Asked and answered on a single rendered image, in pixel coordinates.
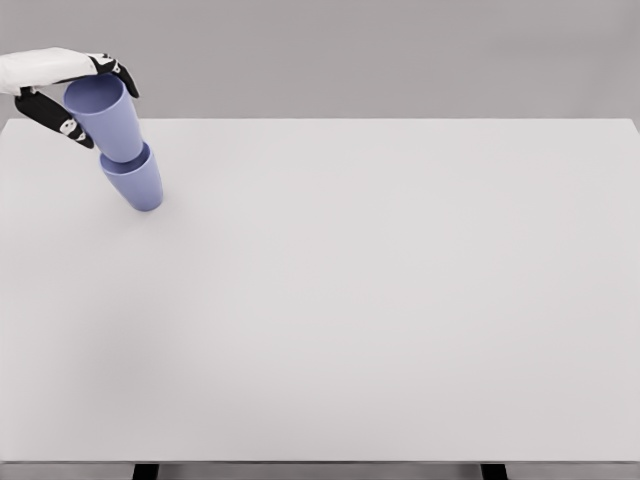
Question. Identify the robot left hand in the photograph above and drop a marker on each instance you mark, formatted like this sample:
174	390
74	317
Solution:
47	67

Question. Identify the blue-purple plastic cup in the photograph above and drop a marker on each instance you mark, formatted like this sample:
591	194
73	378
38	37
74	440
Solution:
110	125
140	185

